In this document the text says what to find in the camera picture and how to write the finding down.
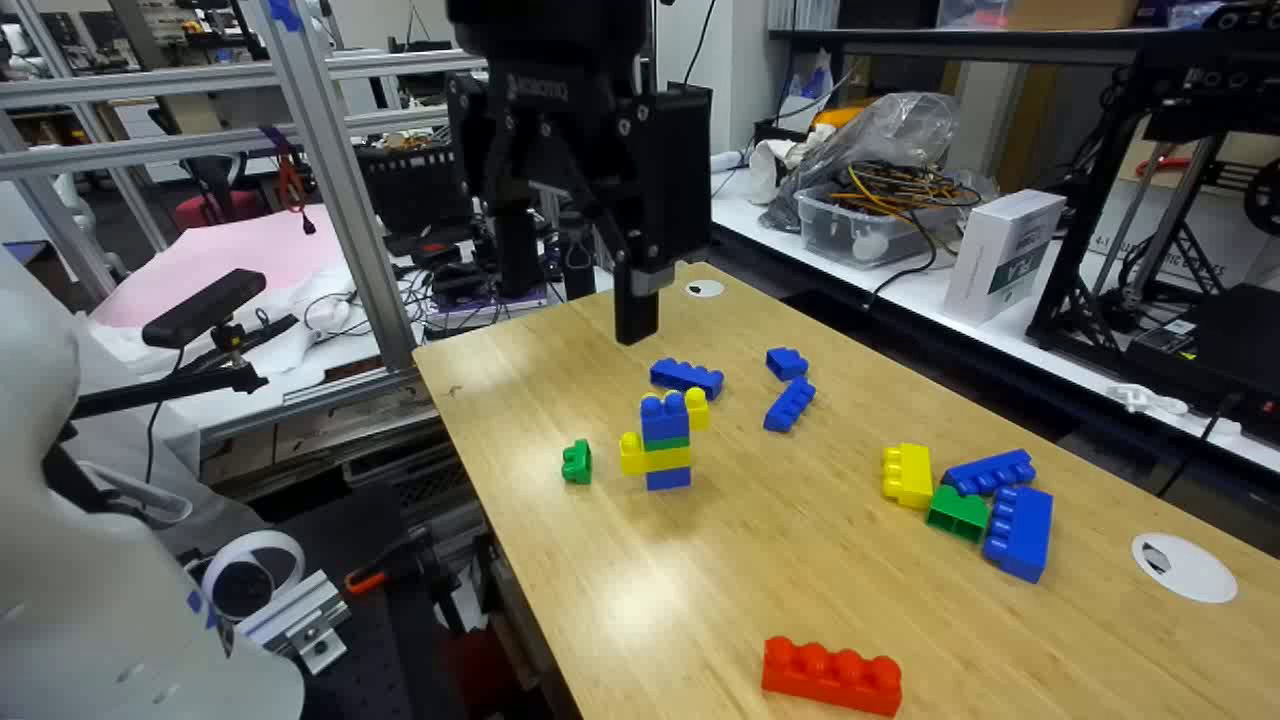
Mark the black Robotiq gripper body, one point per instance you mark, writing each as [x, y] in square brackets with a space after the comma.
[545, 60]

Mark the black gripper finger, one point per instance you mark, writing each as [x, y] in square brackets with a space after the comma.
[523, 213]
[665, 174]

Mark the small green toy block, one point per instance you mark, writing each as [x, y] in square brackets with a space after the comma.
[579, 462]

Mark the medium blue toy block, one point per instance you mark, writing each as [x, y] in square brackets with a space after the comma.
[687, 378]

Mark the small blue toy block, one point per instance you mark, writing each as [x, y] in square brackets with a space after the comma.
[787, 361]

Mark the tall blue toy block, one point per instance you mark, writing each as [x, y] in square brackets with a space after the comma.
[665, 422]

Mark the long blue toy block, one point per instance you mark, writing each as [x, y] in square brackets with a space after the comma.
[790, 404]

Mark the flat green toy block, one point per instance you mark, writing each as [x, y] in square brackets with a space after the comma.
[673, 450]

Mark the blue base toy block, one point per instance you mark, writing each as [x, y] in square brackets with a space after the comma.
[671, 483]

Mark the yellow square toy block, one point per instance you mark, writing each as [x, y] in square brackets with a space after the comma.
[911, 475]

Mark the blue four-stud toy block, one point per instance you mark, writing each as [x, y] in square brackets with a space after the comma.
[989, 469]

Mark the green square toy block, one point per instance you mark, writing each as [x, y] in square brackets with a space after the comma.
[957, 514]

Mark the large blue toy block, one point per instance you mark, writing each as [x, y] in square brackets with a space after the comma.
[1022, 533]

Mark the long red toy block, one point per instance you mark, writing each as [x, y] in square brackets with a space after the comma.
[832, 674]

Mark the black plastic crate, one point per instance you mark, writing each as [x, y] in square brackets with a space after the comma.
[413, 186]

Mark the clear plastic storage bin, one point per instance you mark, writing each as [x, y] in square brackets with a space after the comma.
[865, 231]

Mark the clear plastic bag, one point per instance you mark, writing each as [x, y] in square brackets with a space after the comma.
[883, 134]

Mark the white side bench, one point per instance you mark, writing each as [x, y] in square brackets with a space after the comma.
[935, 304]

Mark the pink foam board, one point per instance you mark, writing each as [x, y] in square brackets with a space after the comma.
[225, 260]

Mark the white cardboard box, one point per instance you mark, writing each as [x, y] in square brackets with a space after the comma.
[1000, 251]

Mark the aluminium extrusion frame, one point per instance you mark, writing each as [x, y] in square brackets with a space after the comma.
[332, 174]

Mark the dark wall shelf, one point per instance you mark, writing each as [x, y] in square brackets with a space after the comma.
[962, 43]

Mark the black stereo camera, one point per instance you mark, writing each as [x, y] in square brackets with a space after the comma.
[207, 304]

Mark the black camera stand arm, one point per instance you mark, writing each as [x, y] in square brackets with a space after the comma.
[163, 387]

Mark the aluminium bracket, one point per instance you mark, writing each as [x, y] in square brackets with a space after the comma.
[300, 626]

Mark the black 3D printer frame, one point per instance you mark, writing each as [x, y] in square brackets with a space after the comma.
[1246, 342]

